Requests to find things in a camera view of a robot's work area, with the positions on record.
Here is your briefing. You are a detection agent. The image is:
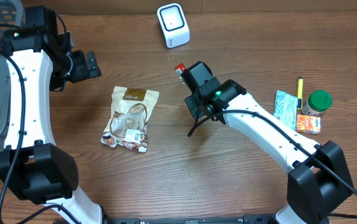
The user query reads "red stick sachet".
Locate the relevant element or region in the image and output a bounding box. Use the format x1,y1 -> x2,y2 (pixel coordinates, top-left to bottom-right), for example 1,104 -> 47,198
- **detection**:
174,63 -> 186,76

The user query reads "beige brown snack pouch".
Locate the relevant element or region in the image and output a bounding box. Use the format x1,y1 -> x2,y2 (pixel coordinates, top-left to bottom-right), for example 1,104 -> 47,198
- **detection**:
101,86 -> 159,153

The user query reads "teal wet wipes pack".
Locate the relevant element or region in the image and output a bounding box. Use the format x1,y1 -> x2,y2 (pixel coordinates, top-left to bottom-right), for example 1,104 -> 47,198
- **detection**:
273,90 -> 298,131

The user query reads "yellow highlighter marker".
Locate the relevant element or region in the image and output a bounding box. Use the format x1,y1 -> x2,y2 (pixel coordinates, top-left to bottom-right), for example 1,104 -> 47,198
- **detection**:
296,77 -> 303,111

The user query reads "orange tissue pack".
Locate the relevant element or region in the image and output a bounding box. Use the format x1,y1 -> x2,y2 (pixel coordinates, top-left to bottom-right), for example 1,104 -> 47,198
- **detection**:
296,114 -> 321,134

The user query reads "green lid white jar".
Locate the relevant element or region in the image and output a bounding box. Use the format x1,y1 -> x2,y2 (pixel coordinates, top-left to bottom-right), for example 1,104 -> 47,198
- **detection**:
301,90 -> 333,116

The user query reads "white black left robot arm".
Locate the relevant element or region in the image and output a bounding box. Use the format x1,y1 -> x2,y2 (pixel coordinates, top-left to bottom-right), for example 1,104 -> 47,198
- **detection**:
0,6 -> 107,223

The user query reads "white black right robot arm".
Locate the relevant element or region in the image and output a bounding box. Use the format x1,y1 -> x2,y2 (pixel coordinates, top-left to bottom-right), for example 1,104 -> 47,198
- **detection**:
175,62 -> 353,223

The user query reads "white barcode scanner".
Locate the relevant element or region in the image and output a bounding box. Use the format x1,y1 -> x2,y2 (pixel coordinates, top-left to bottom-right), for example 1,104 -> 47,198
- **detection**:
156,3 -> 190,49

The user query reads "black aluminium rail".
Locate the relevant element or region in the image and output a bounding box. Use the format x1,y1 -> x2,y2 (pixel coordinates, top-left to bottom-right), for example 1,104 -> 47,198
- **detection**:
102,214 -> 276,224

